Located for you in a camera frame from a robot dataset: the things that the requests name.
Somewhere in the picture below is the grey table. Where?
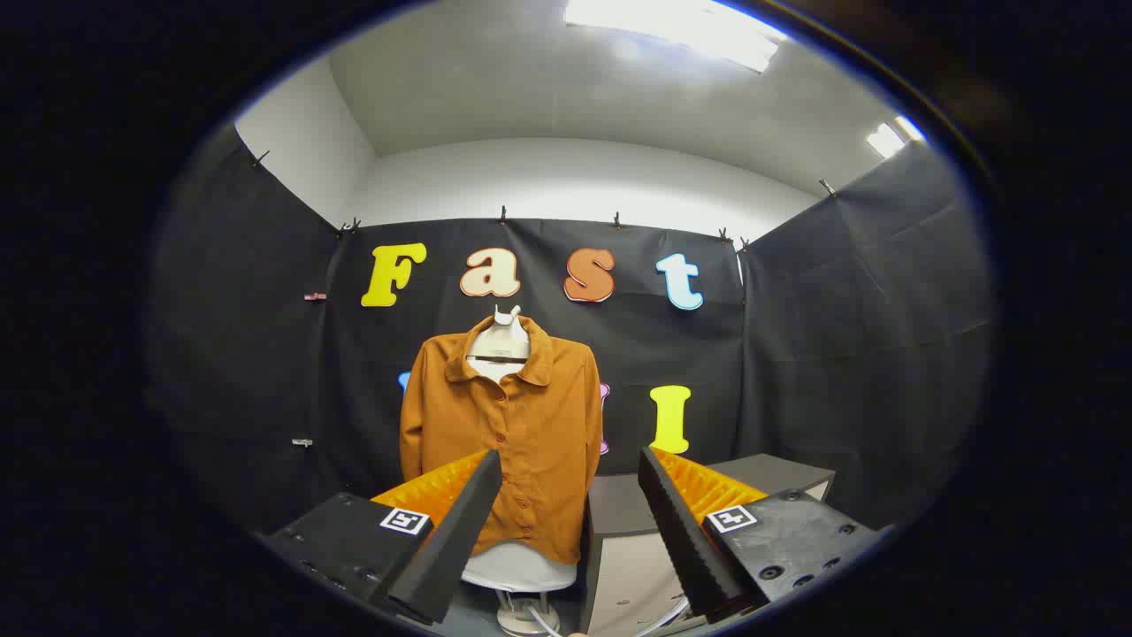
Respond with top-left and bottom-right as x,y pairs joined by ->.
579,454 -> 837,637

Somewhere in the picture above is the white steamer hose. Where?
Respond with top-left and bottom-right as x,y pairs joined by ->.
526,597 -> 691,637

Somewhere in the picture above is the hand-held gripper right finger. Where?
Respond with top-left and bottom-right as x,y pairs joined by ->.
637,445 -> 885,623

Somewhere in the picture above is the small ceiling light panel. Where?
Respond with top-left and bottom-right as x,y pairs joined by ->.
865,115 -> 925,160

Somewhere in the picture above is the white ironing board form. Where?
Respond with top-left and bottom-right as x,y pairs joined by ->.
462,540 -> 580,594

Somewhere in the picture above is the large ceiling light panel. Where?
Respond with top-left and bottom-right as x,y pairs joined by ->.
563,0 -> 788,73

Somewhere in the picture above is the black backdrop cloth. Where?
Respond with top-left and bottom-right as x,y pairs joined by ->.
146,124 -> 996,532

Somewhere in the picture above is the orange button shirt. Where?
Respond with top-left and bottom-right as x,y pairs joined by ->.
399,315 -> 604,565

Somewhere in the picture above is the white stand base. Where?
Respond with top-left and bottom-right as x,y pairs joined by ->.
495,588 -> 562,637

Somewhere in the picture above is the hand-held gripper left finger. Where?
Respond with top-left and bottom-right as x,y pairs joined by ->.
264,448 -> 503,626

